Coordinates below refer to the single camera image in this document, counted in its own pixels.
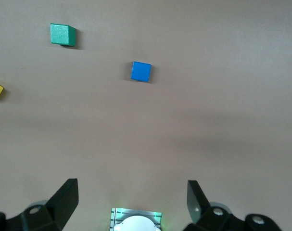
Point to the green wooden cube block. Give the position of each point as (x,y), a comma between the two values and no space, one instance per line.
(60,33)

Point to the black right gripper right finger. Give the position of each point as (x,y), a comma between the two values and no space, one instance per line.
(196,202)

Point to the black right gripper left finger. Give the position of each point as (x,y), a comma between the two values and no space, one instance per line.
(61,202)

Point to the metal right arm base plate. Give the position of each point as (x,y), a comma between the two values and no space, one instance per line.
(117,215)

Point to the blue wooden cube block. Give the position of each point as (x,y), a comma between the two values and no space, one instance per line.
(141,71)

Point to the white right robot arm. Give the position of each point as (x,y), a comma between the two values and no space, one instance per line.
(136,223)

